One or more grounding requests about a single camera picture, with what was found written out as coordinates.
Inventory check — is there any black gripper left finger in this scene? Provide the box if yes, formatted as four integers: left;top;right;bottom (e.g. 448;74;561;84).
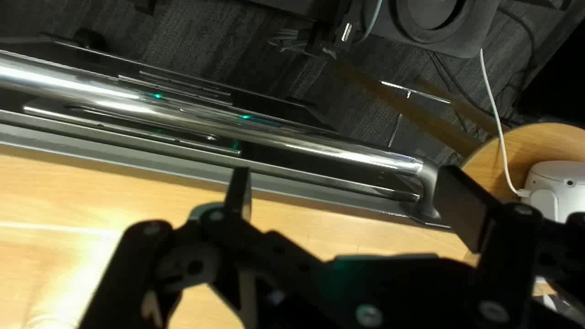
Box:
79;167;344;329

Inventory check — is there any white cable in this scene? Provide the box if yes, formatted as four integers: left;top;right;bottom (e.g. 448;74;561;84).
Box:
477;48;532;200

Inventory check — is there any black round floor device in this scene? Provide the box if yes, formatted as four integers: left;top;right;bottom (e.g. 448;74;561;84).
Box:
364;0;508;61

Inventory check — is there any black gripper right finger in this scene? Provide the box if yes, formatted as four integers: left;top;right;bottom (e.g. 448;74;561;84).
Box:
433;163;585;329

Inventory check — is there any chrome cart handle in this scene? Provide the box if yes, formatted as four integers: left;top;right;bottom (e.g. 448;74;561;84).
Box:
0;52;444;225

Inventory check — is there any round wooden stool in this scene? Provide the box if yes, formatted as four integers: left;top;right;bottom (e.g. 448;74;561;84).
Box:
459;121;585;300

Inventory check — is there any gray cart with wooden top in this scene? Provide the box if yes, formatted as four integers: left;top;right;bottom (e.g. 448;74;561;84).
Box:
0;33;490;329

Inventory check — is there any white VR headset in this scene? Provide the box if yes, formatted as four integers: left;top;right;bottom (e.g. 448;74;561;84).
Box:
521;159;585;225

